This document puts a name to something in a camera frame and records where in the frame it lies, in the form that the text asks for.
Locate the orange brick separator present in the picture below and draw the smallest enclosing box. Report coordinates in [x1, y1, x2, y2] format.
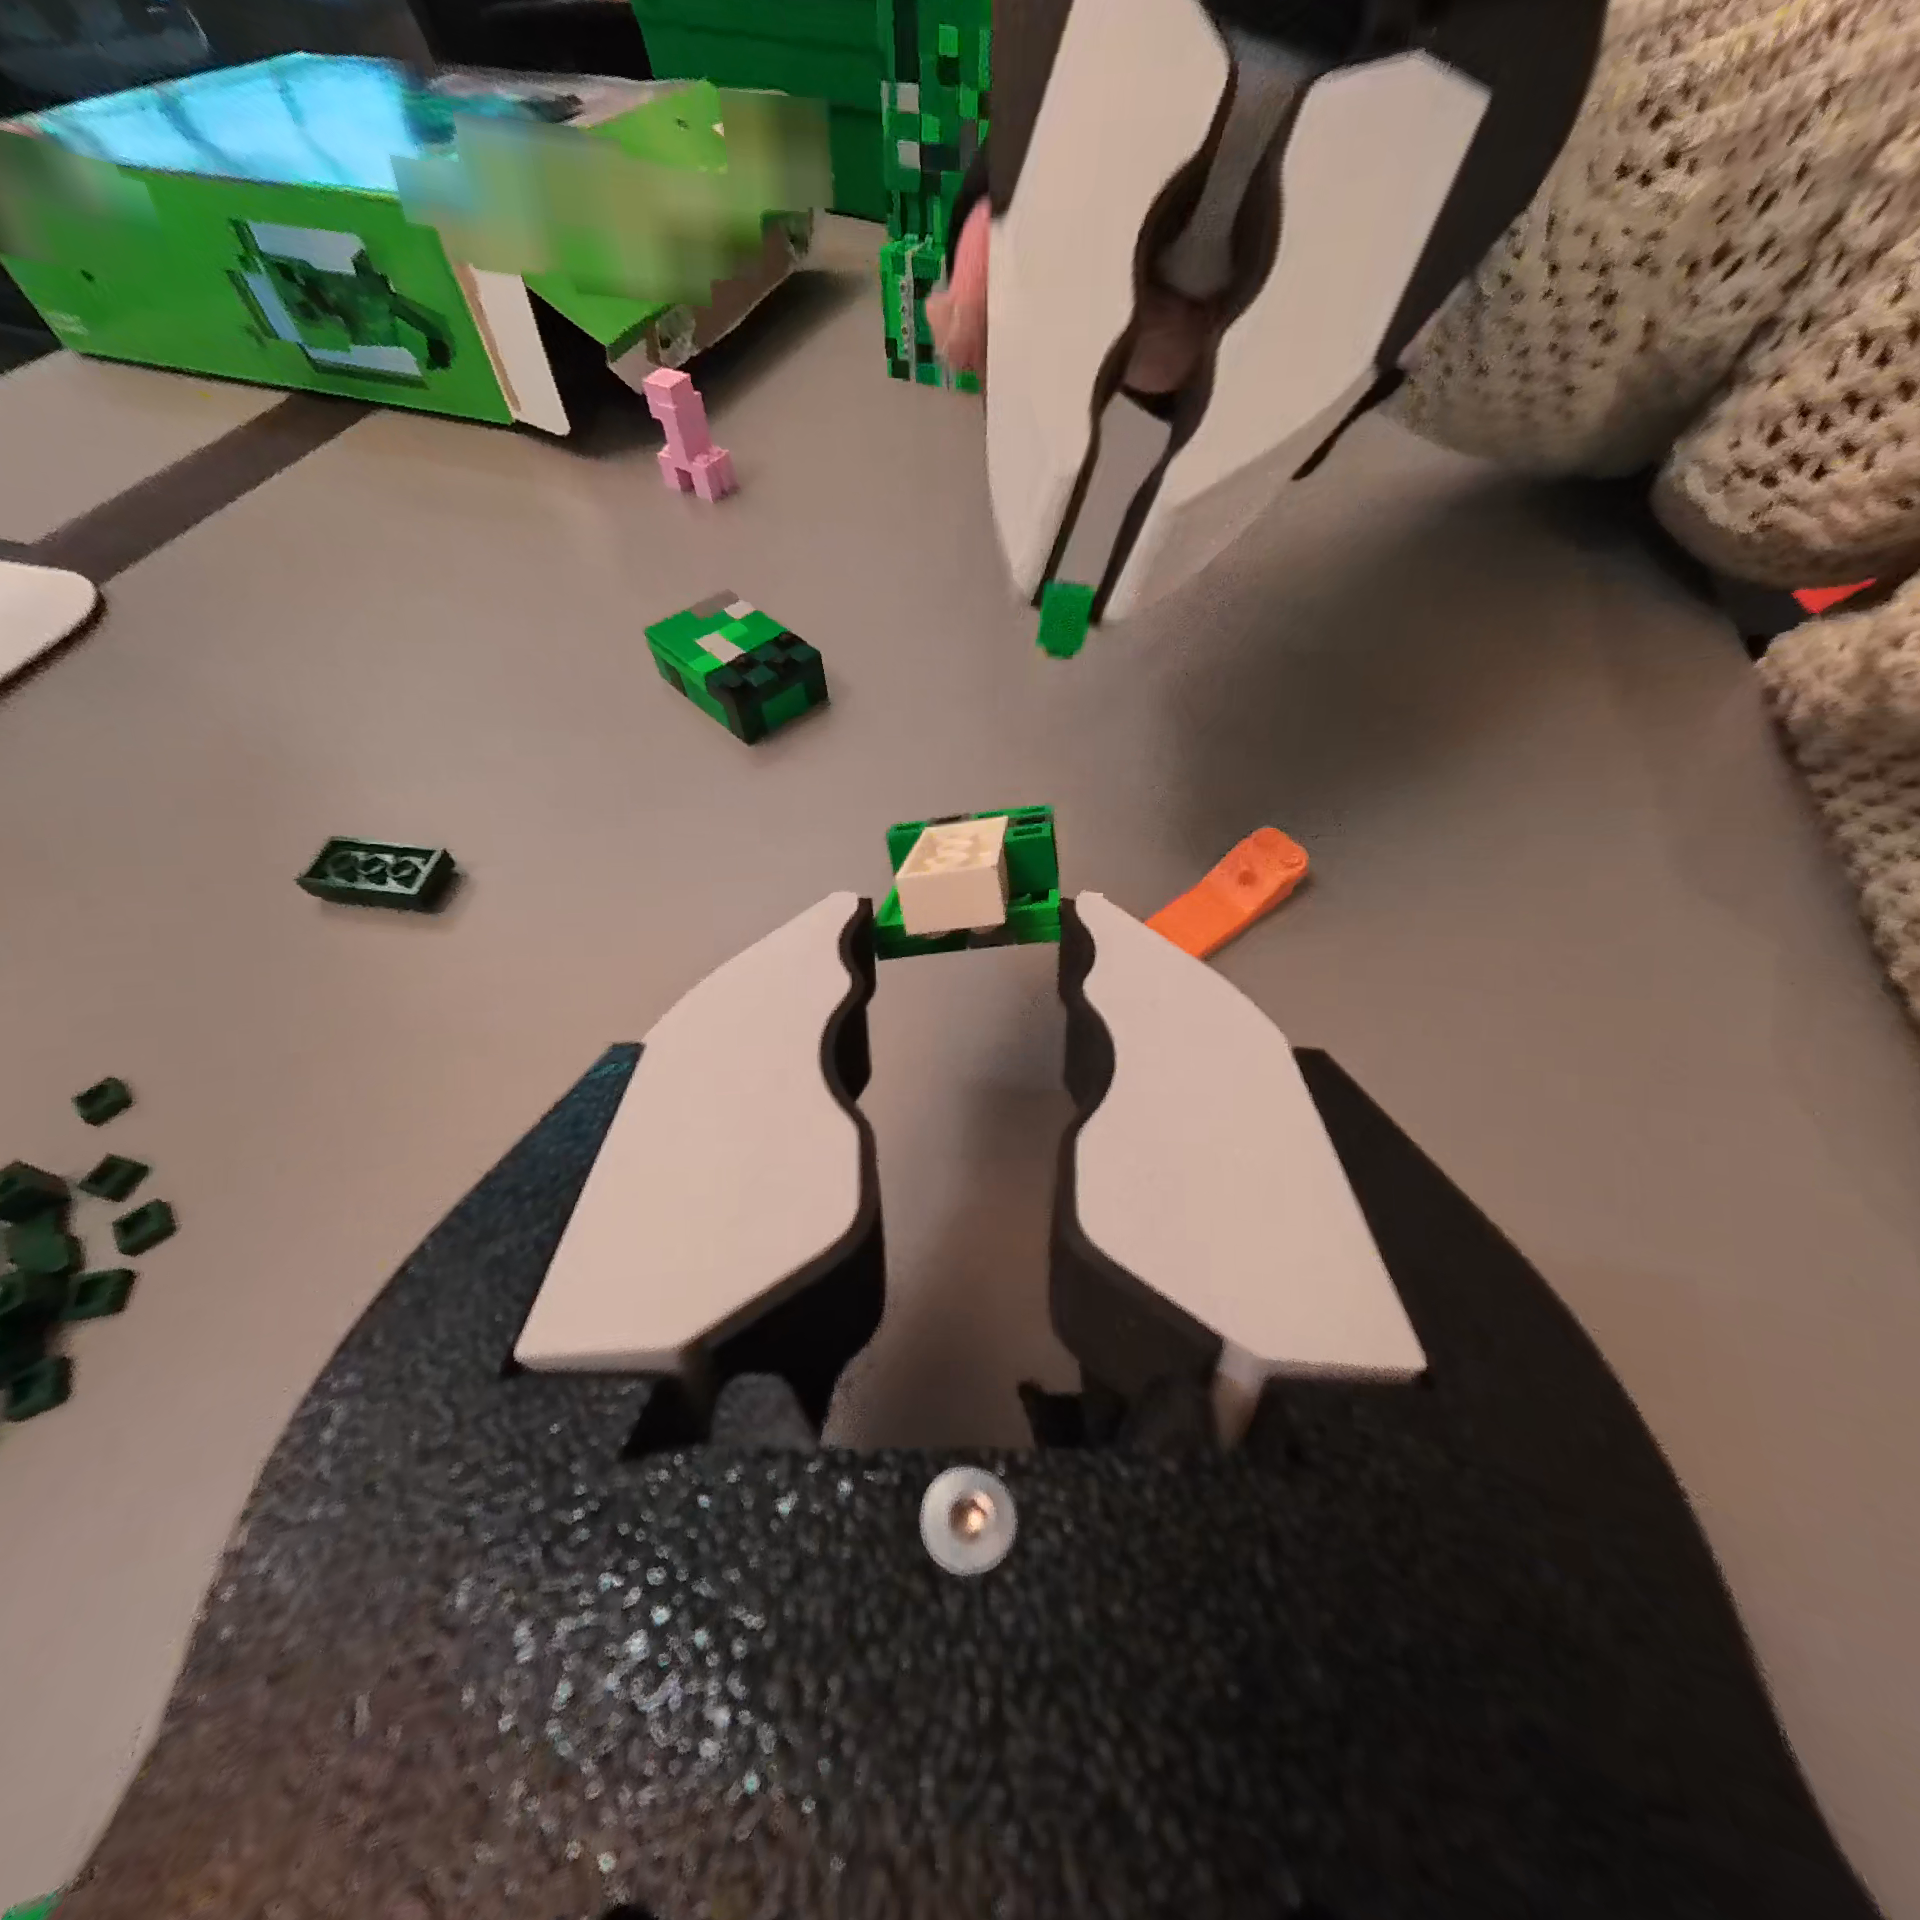
[1145, 826, 1311, 962]

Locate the person's knit sweater torso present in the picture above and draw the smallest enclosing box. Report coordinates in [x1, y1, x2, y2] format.
[1755, 583, 1920, 1030]

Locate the green lego set box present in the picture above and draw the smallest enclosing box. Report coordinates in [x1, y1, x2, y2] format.
[0, 51, 830, 435]

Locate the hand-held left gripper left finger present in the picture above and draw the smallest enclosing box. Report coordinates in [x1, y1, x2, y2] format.
[513, 891, 891, 1380]

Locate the small lego creeper head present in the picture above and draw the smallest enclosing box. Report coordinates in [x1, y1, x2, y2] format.
[643, 590, 834, 746]

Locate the pink lego pig figure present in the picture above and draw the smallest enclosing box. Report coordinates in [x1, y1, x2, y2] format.
[642, 368, 738, 499]

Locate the white book stand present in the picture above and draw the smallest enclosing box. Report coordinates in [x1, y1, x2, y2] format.
[0, 561, 104, 694]

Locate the person's right hand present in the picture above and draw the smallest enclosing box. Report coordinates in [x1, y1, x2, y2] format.
[930, 198, 995, 378]

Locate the green and white lego assembly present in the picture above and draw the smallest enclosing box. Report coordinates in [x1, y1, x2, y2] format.
[869, 803, 1071, 958]

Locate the pile of dark green lego pieces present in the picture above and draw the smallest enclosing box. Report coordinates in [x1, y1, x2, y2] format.
[0, 1077, 181, 1425]

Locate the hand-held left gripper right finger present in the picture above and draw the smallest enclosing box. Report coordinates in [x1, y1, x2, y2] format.
[1049, 891, 1428, 1384]

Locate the dark green lego plate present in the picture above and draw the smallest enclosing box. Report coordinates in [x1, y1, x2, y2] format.
[298, 835, 455, 910]

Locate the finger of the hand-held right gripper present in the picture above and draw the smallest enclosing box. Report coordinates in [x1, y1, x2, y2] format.
[1102, 51, 1505, 627]
[981, 0, 1247, 607]

